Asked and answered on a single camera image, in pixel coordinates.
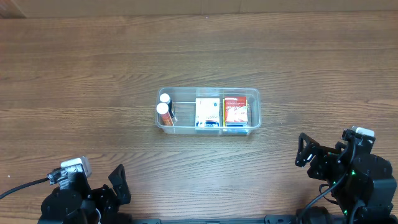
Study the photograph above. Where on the white blue plaster box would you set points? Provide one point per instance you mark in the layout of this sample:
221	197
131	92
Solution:
207	112

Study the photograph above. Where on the clear plastic container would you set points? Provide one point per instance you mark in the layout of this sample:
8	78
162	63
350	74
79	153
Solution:
240	110

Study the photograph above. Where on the red white medicine box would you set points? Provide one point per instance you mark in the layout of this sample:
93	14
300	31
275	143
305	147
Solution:
236	109

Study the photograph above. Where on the blue yellow medicine box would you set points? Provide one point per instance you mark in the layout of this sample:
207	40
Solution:
236	124

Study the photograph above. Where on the orange tube white cap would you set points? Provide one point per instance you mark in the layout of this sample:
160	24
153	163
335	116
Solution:
163	110

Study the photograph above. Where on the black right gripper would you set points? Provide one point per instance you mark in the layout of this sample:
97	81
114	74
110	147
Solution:
323	156

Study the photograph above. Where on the black tube white cap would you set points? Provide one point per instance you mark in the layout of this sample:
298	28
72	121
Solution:
165	98

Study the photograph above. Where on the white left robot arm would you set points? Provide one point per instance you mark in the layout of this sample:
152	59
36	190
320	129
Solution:
74	201

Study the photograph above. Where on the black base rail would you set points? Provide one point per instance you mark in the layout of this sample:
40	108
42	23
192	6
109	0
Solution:
268	219

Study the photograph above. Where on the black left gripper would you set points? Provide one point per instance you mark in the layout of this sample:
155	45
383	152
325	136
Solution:
106	193

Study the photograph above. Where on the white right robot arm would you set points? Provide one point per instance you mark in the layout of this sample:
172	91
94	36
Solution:
358	186

